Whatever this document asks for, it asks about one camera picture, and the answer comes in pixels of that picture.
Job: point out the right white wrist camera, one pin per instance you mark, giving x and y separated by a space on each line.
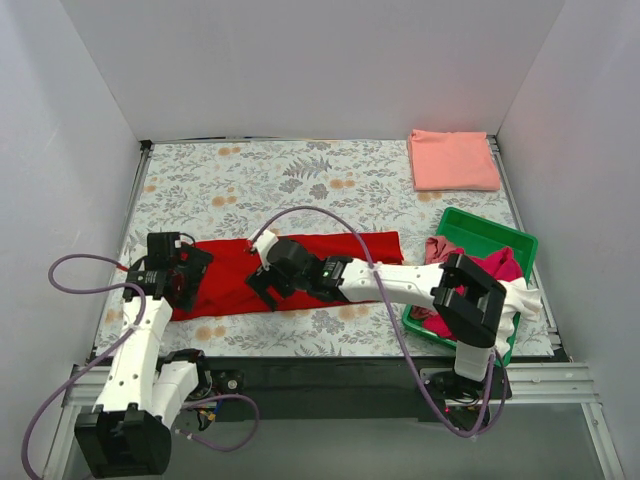
262 243

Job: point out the green plastic basket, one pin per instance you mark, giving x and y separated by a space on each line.
478 237

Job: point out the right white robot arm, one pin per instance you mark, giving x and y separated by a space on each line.
468 299

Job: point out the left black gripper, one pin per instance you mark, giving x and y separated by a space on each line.
190 275

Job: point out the red t shirt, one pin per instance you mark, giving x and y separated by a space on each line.
223 290

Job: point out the floral table mat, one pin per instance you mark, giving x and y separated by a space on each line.
228 190

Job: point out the white shirt in basket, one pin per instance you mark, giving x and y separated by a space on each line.
519 299

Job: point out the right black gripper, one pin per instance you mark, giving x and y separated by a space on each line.
270 279

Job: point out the magenta shirt in basket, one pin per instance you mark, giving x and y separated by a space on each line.
501 265

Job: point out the folded pink t shirt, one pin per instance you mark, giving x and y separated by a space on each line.
452 161

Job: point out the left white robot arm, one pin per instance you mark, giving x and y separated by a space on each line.
127 432

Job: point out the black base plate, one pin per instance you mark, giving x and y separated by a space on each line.
322 388

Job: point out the dusty pink shirt in basket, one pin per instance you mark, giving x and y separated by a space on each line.
438 248

